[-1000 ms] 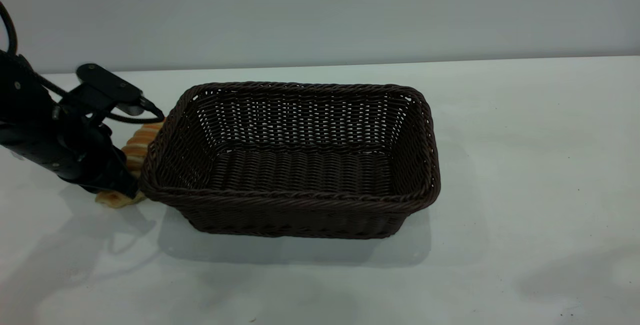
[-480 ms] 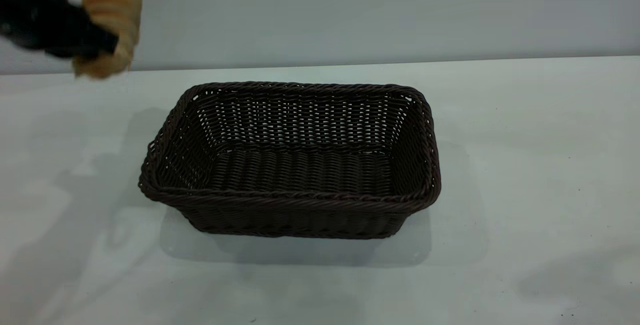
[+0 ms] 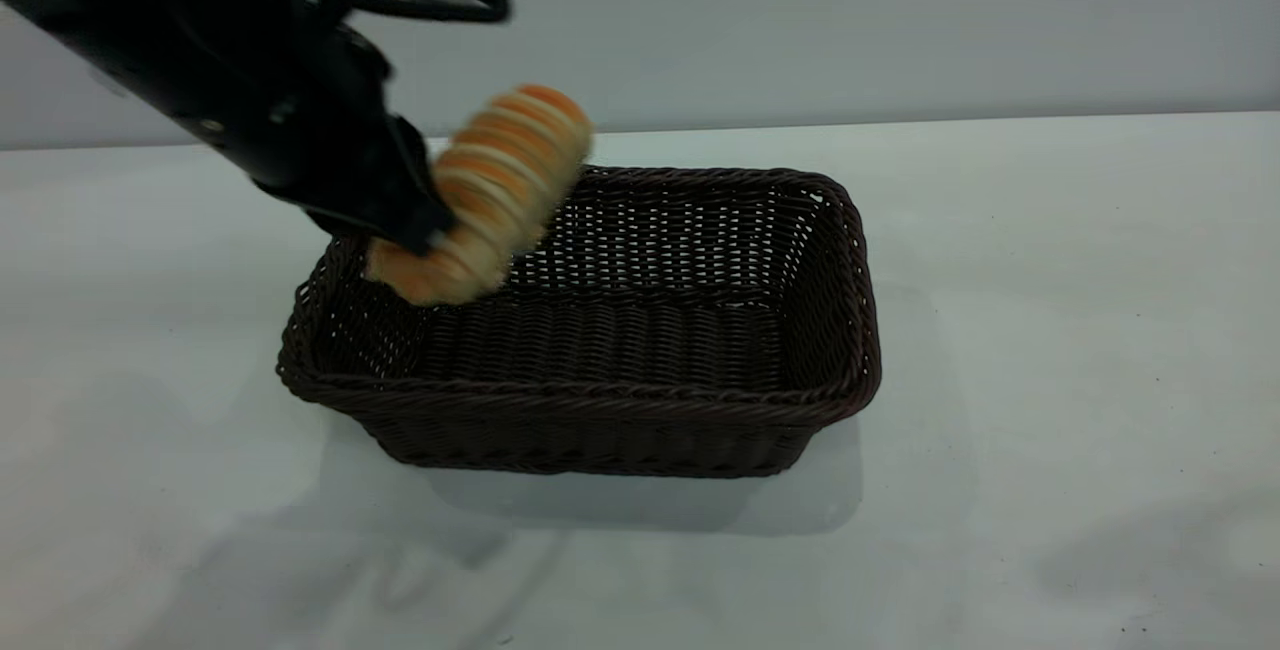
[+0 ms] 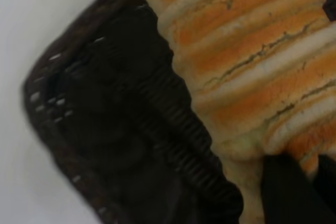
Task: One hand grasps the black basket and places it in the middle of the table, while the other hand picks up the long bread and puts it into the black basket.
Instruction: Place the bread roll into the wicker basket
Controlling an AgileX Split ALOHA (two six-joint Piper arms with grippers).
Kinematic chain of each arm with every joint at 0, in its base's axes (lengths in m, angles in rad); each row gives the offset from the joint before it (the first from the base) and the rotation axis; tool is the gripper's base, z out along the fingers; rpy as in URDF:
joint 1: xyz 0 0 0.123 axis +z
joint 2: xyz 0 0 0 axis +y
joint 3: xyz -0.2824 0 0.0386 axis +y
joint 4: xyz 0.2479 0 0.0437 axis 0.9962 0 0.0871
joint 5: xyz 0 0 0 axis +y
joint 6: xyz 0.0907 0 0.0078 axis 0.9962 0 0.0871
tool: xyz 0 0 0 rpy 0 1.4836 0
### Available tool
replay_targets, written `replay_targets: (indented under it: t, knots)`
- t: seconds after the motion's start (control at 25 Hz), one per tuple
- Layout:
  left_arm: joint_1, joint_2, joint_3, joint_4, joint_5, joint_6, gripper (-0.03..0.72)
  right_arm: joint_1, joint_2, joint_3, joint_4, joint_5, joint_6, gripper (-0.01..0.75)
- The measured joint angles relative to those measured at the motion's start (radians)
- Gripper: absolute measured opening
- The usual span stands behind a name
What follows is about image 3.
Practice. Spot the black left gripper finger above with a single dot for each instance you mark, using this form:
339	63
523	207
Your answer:
425	205

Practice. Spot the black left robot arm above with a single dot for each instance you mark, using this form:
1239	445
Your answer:
90	10

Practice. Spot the ridged golden bread roll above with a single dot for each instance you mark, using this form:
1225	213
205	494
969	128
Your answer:
500	180

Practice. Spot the black woven wicker basket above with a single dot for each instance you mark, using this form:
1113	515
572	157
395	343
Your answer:
620	410

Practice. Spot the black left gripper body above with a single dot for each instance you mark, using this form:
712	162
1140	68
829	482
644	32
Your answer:
290	120

